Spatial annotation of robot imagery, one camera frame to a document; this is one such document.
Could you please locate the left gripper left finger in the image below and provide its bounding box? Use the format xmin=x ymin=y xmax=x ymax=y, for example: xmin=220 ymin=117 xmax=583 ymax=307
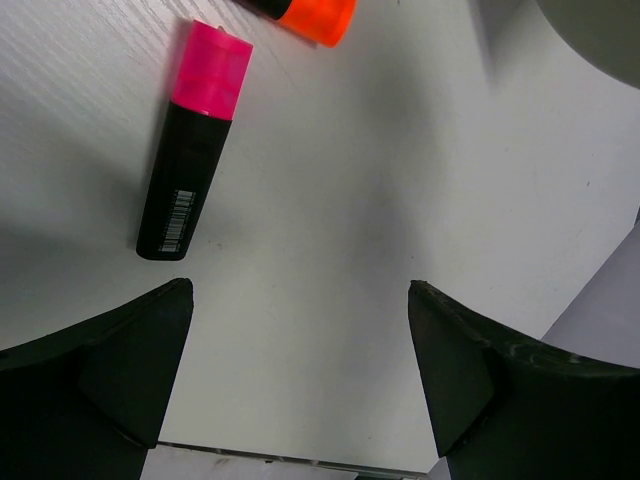
xmin=1 ymin=278 xmax=194 ymax=479

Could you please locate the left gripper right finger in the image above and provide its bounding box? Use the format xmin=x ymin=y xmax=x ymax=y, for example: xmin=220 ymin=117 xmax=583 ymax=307
xmin=408 ymin=281 xmax=639 ymax=479

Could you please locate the orange highlighter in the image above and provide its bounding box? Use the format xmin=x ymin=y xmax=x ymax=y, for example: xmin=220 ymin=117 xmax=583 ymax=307
xmin=234 ymin=0 xmax=359 ymax=49

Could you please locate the pink highlighter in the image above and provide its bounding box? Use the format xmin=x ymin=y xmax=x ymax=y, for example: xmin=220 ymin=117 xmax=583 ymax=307
xmin=136 ymin=20 xmax=253 ymax=261

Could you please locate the cream round drawer cabinet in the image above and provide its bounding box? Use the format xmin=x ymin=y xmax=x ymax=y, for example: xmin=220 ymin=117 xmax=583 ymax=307
xmin=537 ymin=0 xmax=640 ymax=88

